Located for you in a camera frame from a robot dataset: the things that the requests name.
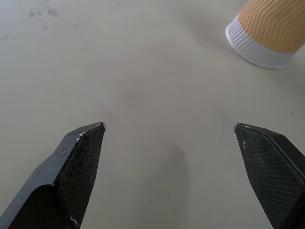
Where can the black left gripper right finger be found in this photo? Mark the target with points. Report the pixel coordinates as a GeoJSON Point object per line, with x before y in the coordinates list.
{"type": "Point", "coordinates": [274, 176]}

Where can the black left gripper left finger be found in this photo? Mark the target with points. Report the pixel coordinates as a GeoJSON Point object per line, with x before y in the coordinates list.
{"type": "Point", "coordinates": [59, 181]}

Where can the orange ribbed paper cup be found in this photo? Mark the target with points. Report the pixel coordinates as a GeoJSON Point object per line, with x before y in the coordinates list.
{"type": "Point", "coordinates": [267, 31]}

